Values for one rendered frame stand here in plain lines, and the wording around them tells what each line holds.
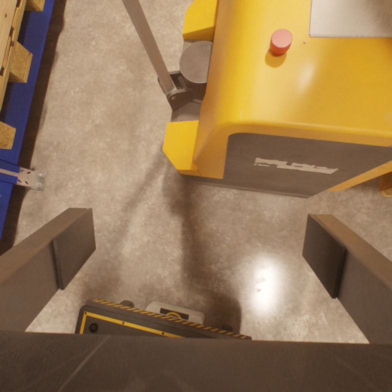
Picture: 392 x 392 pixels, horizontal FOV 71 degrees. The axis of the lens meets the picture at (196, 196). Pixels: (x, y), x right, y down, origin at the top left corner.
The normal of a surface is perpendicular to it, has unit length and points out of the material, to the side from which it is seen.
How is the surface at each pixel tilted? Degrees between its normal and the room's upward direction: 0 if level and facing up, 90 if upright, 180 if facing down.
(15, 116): 90
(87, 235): 97
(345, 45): 0
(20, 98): 90
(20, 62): 90
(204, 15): 22
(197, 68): 0
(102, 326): 0
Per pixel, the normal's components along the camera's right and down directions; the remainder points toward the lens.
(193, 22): -0.48, -0.17
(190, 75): -0.13, -0.13
